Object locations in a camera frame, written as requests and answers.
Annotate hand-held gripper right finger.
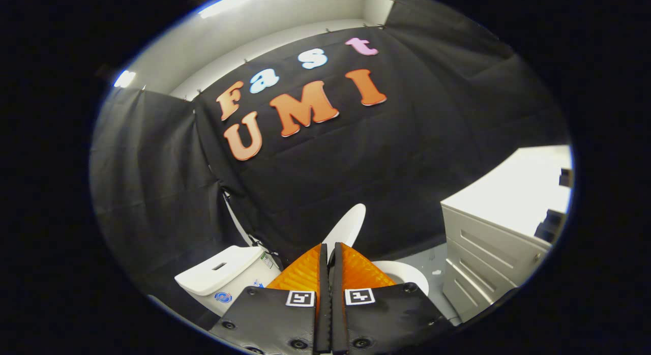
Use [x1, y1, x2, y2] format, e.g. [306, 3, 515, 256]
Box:
[331, 242, 456, 355]

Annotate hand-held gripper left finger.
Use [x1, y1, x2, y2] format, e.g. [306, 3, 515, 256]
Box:
[209, 243, 331, 355]

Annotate white drawer cabinet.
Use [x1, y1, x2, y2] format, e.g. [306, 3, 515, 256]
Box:
[440, 145, 574, 323]

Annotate white toilet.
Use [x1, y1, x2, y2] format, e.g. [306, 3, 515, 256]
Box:
[174, 245, 430, 317]

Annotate black backdrop cloth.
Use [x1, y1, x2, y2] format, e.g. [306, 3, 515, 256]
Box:
[89, 0, 570, 335]

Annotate small black holder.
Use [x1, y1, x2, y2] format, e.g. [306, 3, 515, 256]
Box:
[534, 209, 568, 244]

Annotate white water hose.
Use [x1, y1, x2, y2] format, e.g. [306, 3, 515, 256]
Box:
[221, 190, 280, 256]

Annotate white toilet lid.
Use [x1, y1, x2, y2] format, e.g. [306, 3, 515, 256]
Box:
[321, 203, 367, 264]

